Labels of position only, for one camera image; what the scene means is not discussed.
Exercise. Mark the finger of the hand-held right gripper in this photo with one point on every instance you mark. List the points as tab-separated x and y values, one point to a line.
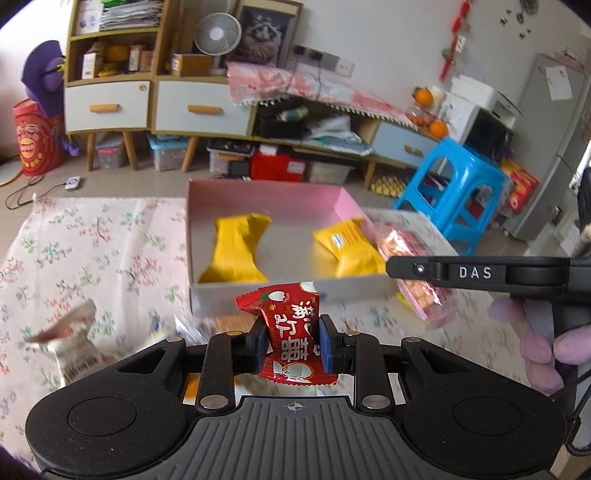
471	272

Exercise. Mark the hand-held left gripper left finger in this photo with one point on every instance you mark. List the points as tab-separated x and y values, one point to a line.
257	344

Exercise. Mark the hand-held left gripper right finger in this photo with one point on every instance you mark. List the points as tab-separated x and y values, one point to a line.
328	345

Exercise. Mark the red snack packet apple print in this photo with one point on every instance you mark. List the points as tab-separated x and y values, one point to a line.
291	323

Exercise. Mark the pink orange cracker packet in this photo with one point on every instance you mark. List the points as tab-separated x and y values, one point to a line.
418	295

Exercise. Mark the pink cardboard box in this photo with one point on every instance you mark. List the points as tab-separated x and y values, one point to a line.
277	207

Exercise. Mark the person's right hand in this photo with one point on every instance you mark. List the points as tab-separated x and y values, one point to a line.
538	348

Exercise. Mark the blue plastic stool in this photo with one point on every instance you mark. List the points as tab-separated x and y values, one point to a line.
455	184

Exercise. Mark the large yellow snack packet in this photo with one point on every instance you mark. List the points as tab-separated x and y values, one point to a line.
233	251

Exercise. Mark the red snack carton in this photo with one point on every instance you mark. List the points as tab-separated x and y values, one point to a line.
521	184

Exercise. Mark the yellow snack packet blue label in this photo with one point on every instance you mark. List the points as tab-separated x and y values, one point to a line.
355	247

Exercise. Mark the yellow egg tray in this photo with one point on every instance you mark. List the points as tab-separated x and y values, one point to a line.
387	185

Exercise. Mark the grey refrigerator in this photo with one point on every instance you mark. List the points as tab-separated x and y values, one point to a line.
549	161

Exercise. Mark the orange fruit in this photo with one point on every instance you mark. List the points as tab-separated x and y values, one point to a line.
423	96
439	129

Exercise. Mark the white patterned carton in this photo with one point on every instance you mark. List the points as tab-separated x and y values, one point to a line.
455	117

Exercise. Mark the clear jar of oranges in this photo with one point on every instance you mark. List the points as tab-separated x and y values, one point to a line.
415	115

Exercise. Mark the clear storage box yellow contents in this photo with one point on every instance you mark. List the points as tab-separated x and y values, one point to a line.
330	171

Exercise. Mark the floral tablecloth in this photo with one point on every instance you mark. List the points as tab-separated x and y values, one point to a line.
101	258

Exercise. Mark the white foam box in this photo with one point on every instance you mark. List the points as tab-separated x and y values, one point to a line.
489	94

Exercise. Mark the red cardboard box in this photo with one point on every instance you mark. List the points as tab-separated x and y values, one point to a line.
277	165

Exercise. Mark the white snack packet red print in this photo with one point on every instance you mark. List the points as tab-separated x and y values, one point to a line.
76	344

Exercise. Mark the clear storage box dark contents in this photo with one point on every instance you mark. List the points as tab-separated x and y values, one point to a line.
228	157

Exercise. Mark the white and green papers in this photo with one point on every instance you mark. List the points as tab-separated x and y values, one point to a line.
339	136

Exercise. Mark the paper note on refrigerator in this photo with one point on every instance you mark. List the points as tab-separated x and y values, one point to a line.
558	83

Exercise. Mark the clear storage box blue lid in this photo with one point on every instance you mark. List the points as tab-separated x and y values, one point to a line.
168	154

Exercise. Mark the black bag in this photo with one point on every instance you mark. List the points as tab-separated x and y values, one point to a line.
281	123

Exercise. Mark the pink cherry print cloth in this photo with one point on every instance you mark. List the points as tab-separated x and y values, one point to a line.
332	94

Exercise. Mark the low wooden drawer cabinet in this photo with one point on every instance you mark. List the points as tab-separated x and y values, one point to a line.
203	110

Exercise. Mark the red hanging ornament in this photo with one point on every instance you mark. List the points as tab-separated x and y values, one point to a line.
457	32

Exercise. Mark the clear storage box pink contents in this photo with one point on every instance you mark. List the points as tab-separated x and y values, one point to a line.
111	152

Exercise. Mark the small white device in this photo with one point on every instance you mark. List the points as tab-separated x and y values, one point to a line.
74	183

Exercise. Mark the tall wooden shelf cabinet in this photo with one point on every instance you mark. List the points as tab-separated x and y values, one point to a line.
108	99

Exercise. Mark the brown cardboard box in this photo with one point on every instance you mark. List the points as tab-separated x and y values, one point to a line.
191	64

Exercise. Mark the round flat board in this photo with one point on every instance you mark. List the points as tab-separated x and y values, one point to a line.
9	173

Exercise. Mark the red printed drum bucket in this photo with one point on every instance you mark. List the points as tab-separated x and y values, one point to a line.
37	138

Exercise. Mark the white desk fan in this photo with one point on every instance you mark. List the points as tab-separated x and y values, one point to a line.
217	39

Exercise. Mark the small brown boxes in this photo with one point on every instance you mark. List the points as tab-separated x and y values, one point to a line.
140	58

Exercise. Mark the framed cat picture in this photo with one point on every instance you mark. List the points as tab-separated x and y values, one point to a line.
265	32

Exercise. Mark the yellow shelf item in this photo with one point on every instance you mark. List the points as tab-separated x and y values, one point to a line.
113	60

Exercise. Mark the small white barcode box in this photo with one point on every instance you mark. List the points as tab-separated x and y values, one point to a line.
89	66

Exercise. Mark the purple plush toy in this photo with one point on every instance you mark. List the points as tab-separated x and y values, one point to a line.
44	78

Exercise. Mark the stack of papers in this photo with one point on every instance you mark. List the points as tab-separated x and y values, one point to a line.
131	16

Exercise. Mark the white box on shelf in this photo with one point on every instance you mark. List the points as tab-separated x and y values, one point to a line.
87	16

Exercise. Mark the wall socket strip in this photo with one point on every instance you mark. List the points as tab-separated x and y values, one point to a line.
330	62

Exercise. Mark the black wall stickers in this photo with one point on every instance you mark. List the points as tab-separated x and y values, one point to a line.
519	16

